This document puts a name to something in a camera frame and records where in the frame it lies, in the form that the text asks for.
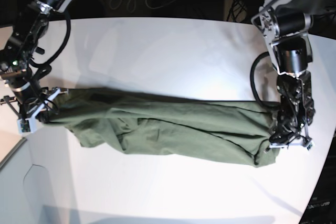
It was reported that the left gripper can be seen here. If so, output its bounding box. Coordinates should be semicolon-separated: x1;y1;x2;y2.
265;124;312;152

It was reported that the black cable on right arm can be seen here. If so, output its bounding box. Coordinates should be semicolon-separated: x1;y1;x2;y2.
27;11;73;116

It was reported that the green t-shirt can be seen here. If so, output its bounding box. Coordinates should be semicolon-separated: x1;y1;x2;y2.
40;88;279;168

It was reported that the white table extension panel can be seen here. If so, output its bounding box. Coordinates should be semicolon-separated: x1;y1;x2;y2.
1;138;81;223

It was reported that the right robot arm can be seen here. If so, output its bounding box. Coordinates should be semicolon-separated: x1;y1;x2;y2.
1;0;72;120

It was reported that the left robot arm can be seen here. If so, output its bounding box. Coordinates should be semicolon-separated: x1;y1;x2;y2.
250;0;329;149

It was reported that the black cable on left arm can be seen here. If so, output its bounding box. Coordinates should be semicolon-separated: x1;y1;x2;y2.
249;52;280;106

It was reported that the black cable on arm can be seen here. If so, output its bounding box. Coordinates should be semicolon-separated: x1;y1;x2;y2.
249;52;280;106
27;11;73;116

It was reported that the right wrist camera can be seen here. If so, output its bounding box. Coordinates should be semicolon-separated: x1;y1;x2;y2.
17;118;37;134

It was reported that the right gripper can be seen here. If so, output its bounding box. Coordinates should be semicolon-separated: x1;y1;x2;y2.
1;86;68;120

